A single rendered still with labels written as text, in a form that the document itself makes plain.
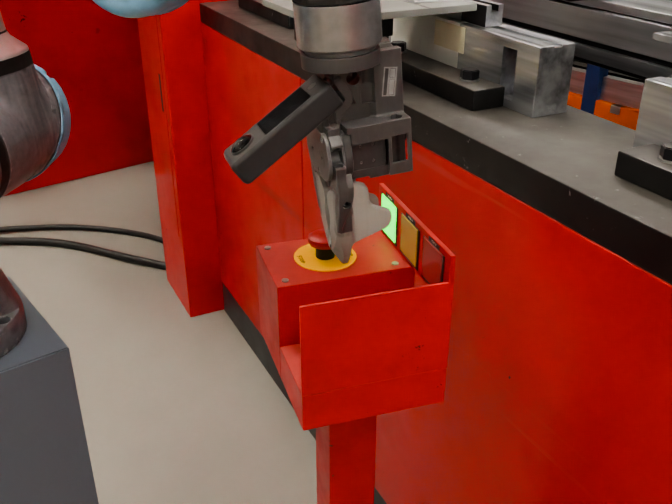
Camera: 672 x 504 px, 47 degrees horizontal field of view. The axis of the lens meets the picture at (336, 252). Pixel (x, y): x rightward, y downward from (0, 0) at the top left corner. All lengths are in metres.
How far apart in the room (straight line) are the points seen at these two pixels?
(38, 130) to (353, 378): 0.40
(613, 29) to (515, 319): 0.55
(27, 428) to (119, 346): 1.40
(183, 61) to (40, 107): 1.18
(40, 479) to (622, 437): 0.61
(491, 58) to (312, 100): 0.50
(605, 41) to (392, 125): 0.70
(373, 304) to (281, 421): 1.13
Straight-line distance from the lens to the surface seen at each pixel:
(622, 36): 1.32
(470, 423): 1.15
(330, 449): 0.94
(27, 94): 0.82
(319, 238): 0.86
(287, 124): 0.68
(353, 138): 0.68
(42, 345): 0.79
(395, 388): 0.82
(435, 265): 0.79
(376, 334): 0.77
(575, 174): 0.89
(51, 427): 0.81
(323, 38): 0.66
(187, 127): 2.04
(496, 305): 1.01
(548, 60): 1.07
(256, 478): 1.73
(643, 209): 0.83
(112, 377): 2.07
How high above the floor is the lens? 1.19
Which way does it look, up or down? 27 degrees down
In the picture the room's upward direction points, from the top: straight up
